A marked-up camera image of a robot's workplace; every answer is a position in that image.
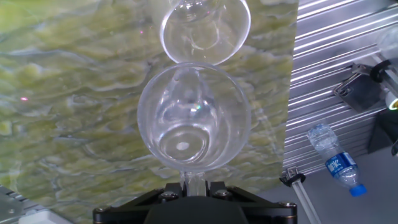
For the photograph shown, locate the clear glass mug with handle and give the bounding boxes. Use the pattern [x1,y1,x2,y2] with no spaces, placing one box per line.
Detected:
[136,61,252,197]

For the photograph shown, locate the grey metal pole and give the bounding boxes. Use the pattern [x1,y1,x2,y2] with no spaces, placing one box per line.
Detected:
[290,179,323,224]

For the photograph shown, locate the clear plastic bag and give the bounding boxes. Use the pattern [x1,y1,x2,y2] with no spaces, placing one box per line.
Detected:
[376,26,398,60]

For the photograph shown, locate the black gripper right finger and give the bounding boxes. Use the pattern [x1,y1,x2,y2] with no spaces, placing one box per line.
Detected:
[206,182,299,224]

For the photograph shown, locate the water bottle with blue label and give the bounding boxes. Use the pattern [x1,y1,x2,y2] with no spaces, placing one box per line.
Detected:
[307,123,368,198]

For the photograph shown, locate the black pole clamp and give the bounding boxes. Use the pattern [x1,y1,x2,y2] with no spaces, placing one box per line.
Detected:
[279,167,307,188]

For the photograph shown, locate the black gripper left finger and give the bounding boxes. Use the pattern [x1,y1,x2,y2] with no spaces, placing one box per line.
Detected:
[92,182,187,224]

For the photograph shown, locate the black flat camera stand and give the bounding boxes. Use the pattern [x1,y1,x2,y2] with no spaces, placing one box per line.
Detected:
[333,63,386,113]

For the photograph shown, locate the camera with black clamp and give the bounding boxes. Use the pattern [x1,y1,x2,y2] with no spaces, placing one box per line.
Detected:
[369,58,398,112]

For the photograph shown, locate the clear glass cup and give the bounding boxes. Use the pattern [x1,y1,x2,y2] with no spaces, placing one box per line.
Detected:
[159,0,252,66]

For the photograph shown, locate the green marble pattern mat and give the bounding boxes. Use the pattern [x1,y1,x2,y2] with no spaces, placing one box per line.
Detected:
[0,0,300,224]

